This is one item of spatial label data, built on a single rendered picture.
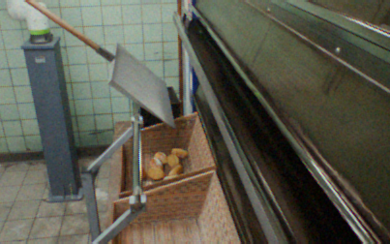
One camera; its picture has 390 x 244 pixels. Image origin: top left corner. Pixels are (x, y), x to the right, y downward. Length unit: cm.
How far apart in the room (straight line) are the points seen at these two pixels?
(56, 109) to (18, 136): 90
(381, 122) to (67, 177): 254
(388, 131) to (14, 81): 296
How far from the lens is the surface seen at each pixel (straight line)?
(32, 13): 250
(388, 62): 56
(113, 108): 324
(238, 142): 78
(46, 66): 255
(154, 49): 304
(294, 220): 66
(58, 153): 283
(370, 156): 62
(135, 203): 105
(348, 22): 55
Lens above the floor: 185
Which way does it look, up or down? 24 degrees down
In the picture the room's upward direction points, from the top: 1 degrees counter-clockwise
